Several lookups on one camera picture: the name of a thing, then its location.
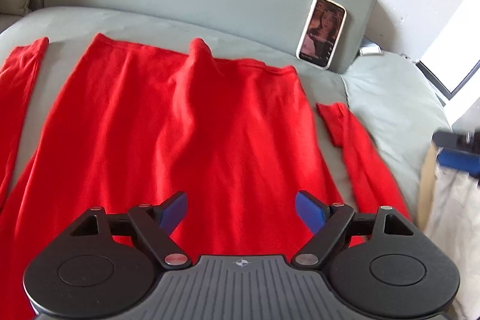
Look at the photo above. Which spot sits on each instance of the white cloth garment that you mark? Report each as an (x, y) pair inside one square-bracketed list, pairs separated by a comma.
[(453, 226)]

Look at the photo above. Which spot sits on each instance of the white charger block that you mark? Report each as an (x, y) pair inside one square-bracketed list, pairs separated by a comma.
[(369, 48)]

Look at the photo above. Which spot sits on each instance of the smartphone in white case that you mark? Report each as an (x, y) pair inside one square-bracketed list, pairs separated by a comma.
[(321, 33)]

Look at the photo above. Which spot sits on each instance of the grey-green round sofa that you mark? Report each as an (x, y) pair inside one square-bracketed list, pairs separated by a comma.
[(387, 93)]

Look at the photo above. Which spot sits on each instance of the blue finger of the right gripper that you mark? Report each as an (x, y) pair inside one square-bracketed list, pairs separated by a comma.
[(458, 151)]

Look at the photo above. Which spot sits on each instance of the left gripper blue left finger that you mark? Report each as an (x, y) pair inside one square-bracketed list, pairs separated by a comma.
[(153, 225)]

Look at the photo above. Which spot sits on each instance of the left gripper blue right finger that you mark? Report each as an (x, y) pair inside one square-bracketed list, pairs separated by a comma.
[(329, 226)]

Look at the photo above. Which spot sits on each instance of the red long-sleeve garment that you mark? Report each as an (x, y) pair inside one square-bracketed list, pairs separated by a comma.
[(135, 124)]

